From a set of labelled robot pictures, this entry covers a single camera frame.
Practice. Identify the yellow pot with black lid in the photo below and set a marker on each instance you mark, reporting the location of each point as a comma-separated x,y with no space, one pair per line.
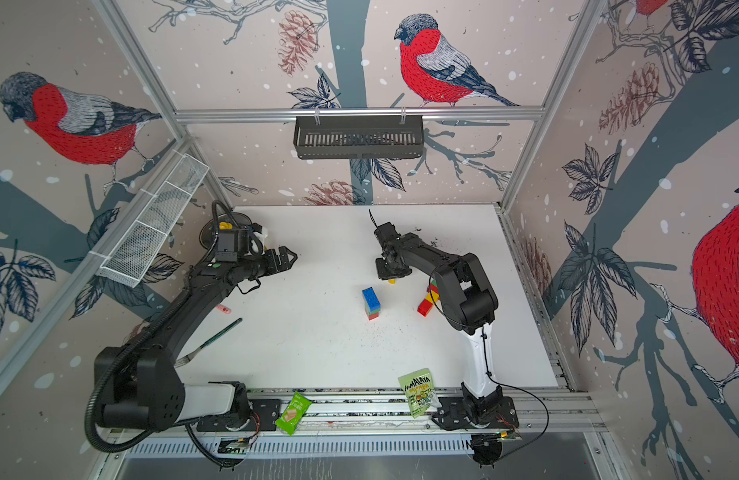
207,233

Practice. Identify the blue lego brick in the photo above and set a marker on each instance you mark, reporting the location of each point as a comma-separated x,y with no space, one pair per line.
370,298

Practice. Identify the yellow square lego brick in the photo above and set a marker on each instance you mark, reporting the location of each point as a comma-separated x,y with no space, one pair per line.
432,296

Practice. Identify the large green snack bag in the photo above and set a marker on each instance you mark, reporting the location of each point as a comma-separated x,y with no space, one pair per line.
419,390

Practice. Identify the black hanging wire basket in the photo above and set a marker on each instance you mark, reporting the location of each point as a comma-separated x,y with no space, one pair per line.
359,137

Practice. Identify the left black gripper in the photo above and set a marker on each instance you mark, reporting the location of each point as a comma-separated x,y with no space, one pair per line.
274,266

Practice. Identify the white wire mesh basket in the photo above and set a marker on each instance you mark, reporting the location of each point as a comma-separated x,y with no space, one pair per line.
164,203

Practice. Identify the metal fork green handle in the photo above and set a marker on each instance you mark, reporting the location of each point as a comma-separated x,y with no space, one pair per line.
184,360

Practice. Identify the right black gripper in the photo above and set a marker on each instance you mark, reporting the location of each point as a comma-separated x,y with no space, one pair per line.
382,273

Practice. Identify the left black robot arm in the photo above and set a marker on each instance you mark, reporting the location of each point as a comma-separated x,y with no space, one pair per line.
137,391

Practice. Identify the small green snack packet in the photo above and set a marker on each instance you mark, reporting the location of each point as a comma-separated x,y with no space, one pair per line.
293,413

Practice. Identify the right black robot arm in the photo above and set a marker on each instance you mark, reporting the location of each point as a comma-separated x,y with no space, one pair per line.
468,302

